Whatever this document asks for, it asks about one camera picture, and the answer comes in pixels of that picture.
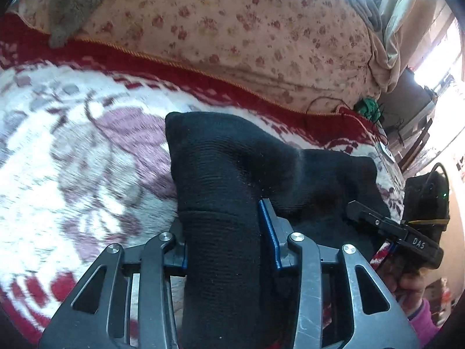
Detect red white floral blanket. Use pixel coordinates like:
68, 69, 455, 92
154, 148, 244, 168
0, 13, 405, 346

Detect green yarn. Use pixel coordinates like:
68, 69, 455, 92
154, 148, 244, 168
354, 95, 384, 120

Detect black pants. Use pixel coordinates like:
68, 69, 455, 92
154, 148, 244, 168
165, 111, 391, 349

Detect dark table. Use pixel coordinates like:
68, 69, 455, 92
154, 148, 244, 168
381, 69, 437, 142

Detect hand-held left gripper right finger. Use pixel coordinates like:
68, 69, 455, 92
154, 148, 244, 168
258, 198, 422, 349

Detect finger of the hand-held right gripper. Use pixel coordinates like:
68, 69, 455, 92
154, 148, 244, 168
345, 201, 407, 242

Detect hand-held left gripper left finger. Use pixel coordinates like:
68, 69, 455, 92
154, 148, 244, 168
38, 220, 187, 349

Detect person's right hand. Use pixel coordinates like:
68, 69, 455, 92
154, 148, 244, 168
383, 256, 426, 317

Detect grey fuzzy cardigan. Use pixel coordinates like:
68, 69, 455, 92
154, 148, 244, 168
47, 0, 140, 49

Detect beige floral quilt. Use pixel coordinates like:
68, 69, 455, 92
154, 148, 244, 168
7, 0, 386, 115

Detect grey fleece cloth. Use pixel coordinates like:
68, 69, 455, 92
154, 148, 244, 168
327, 0, 386, 40

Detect person's right forearm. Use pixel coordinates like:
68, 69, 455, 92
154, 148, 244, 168
407, 298, 442, 348

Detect beige curtain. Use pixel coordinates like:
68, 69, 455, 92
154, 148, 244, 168
369, 0, 455, 93

